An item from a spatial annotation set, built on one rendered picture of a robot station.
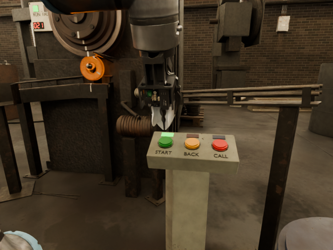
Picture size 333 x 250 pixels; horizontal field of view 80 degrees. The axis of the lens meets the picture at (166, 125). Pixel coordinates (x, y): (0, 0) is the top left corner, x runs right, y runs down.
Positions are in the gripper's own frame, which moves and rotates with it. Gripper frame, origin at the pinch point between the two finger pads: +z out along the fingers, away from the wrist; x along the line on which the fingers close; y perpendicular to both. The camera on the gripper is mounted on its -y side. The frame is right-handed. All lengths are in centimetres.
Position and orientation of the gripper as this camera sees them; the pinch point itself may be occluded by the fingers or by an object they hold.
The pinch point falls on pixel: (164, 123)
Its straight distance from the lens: 53.0
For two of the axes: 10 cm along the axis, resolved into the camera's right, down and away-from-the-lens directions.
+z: 0.6, 8.2, 5.8
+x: 9.9, 0.4, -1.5
